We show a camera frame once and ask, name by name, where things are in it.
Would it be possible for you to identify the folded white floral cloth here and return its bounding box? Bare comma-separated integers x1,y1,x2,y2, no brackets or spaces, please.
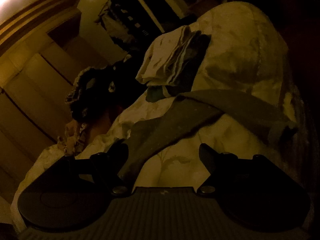
135,25,201,85

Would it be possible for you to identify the dark frilly cloth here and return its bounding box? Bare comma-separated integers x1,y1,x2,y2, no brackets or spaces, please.
57,54,145,153

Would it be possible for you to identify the grey garment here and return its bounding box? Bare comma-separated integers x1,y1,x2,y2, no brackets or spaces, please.
117,89,299,181

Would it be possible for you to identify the folded teal cloth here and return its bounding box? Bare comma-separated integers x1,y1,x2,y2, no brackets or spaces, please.
146,85,175,103

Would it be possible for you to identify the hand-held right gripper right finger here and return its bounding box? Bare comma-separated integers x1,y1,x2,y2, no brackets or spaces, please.
197,143,266,196

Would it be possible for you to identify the white floral blanket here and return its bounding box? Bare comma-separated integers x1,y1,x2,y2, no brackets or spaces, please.
10,1,304,230

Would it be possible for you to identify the dark shelf unit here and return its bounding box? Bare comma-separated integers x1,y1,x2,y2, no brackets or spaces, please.
95,0,193,50

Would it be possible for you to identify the folded dark cloth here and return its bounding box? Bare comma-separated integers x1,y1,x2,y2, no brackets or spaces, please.
165,31,212,98

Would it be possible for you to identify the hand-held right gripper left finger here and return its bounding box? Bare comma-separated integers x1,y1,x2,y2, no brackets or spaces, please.
62,142,131,196

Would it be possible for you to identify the cream panelled wardrobe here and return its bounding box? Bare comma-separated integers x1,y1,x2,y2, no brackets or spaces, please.
0,5,110,198

